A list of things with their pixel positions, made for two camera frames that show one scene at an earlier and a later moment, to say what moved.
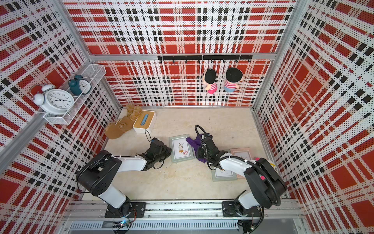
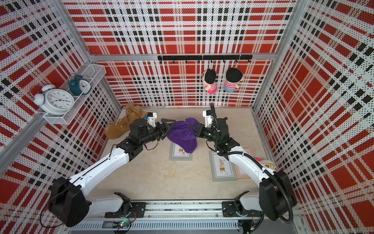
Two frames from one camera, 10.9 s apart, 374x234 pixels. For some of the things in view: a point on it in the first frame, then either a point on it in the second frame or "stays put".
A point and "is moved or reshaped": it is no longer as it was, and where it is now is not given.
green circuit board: (122, 224) stays put
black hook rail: (236, 58) stays put
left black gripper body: (165, 153) -> (153, 134)
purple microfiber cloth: (196, 143) is moved or reshaped
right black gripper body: (202, 154) -> (208, 133)
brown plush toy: (124, 125) stays put
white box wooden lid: (145, 123) stays put
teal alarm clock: (78, 86) stays put
